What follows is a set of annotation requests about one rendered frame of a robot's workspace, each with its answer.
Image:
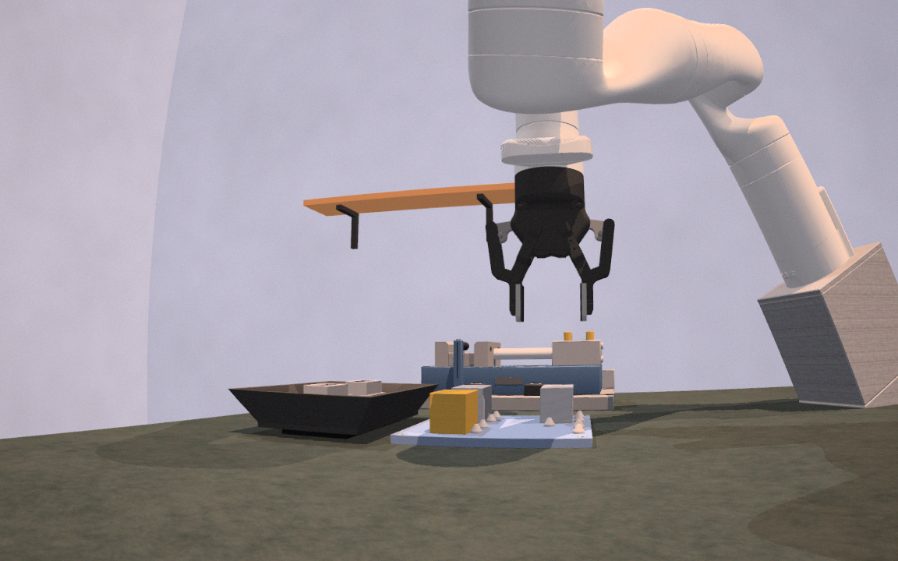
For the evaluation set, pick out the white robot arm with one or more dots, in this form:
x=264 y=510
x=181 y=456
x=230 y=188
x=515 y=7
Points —
x=551 y=56

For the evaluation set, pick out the orange block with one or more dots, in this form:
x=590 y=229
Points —
x=453 y=411

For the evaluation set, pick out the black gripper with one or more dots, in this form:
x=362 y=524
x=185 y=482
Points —
x=550 y=220

